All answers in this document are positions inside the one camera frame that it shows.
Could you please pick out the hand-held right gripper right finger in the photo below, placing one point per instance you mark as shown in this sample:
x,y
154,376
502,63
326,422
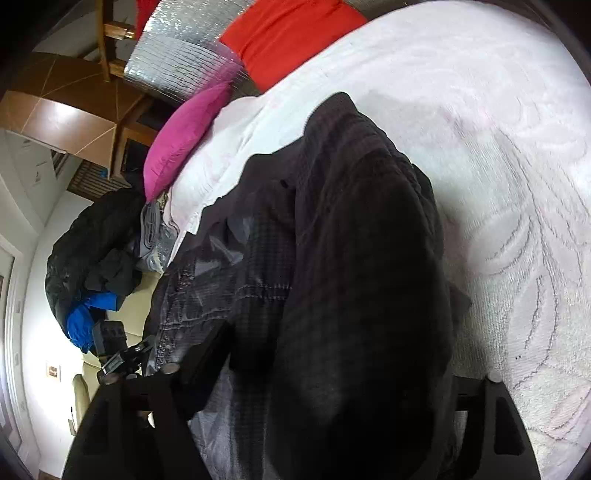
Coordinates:
x,y
503,415

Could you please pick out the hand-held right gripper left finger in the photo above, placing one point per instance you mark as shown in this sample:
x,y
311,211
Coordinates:
x,y
203,355

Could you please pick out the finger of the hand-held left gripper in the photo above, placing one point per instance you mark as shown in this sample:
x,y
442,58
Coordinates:
x,y
124,360

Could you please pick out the dark quilted zip jacket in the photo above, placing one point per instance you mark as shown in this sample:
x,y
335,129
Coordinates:
x,y
346,277

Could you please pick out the blue jacket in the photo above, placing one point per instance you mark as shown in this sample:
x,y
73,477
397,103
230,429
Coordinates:
x,y
87,318

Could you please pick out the black puffer coat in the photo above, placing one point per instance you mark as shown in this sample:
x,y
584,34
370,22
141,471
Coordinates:
x,y
83,249

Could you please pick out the grey garment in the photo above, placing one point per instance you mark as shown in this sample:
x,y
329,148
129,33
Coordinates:
x,y
150,240

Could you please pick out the slatted wooden door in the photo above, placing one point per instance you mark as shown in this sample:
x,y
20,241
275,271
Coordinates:
x,y
92,182

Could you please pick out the magenta pillow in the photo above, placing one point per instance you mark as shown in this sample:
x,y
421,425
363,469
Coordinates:
x,y
180,138

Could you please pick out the white embossed bedspread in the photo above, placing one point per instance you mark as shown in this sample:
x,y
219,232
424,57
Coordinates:
x,y
485,138

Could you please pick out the silver foil insulation board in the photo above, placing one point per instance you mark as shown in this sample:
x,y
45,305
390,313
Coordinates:
x,y
184,60

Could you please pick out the wooden stair banister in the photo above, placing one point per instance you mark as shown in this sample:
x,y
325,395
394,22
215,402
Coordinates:
x,y
108,46

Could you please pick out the red cloth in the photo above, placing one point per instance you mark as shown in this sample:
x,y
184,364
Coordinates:
x,y
144,14

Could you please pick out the red pillow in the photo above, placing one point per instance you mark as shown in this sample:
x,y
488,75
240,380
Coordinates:
x,y
286,37

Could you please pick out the wall picture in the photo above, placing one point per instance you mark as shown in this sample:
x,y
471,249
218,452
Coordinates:
x,y
53,371

